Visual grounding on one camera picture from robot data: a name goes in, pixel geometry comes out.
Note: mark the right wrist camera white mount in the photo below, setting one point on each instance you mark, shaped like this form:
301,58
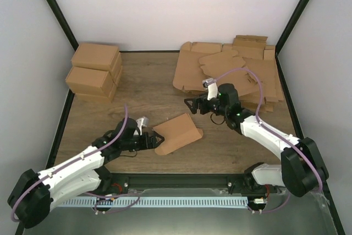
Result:
211,87

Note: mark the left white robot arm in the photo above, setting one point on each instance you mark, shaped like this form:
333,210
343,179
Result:
36,194

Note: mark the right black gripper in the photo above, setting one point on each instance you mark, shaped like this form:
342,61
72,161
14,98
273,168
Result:
202,100

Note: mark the stack of flat cardboard blanks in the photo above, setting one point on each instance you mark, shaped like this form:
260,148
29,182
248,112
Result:
258,55

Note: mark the black aluminium frame rail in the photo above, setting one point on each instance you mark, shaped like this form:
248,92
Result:
233,183

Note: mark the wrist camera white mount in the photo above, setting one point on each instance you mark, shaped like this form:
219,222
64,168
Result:
141,123
211,87

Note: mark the cardboard box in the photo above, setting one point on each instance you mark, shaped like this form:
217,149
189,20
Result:
100,99
98,56
177,132
92,81

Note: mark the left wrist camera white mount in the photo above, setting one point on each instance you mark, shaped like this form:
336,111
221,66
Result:
141,123

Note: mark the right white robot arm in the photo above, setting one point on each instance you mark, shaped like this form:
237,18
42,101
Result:
301,169

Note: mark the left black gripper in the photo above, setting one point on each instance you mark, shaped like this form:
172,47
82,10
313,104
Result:
149,143

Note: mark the light blue slotted cable duct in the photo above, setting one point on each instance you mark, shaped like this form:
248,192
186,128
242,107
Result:
228,202

